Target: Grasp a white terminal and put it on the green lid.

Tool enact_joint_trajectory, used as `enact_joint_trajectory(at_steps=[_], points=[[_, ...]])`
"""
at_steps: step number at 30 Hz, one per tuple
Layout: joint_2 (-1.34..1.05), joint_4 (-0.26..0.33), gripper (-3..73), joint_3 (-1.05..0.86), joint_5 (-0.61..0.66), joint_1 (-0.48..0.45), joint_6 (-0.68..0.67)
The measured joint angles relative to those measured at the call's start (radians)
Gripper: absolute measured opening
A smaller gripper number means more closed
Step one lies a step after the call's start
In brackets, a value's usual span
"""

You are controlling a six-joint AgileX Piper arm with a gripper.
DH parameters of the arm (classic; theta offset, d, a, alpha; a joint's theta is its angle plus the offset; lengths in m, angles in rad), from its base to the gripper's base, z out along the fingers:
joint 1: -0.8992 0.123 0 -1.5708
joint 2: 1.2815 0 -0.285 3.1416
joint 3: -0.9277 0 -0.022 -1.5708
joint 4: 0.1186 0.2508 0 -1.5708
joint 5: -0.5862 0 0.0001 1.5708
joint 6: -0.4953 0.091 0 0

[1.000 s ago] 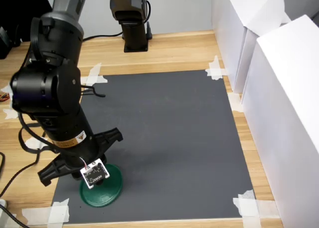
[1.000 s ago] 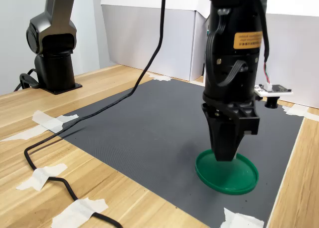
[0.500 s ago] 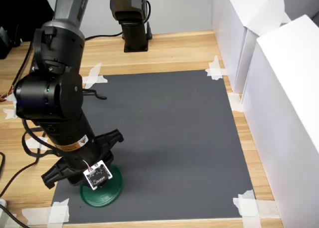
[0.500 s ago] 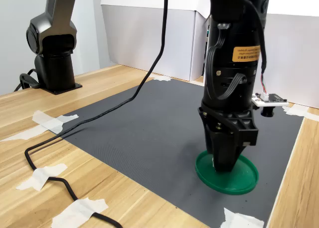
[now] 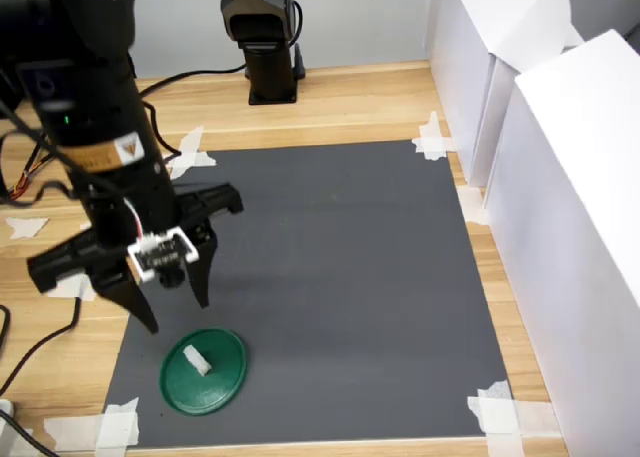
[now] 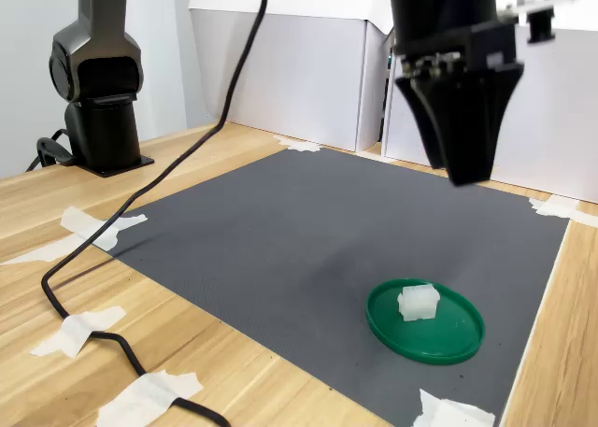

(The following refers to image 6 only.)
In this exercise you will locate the small white plastic terminal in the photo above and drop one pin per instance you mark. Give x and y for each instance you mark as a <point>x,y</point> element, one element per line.
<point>418,303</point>

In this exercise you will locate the white camera circuit board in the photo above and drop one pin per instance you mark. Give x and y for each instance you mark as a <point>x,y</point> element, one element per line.
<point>542,23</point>

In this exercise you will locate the dark grey mat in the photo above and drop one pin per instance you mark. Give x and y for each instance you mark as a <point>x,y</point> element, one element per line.
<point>280,268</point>

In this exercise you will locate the long white tape strip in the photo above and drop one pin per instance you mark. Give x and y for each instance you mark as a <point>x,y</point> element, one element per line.
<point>28,256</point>

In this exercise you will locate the large white cardboard box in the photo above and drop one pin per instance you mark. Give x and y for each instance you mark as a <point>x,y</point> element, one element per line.
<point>551,118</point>

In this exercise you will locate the round green lid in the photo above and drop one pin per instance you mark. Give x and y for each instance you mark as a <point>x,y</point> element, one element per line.
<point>444,338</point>

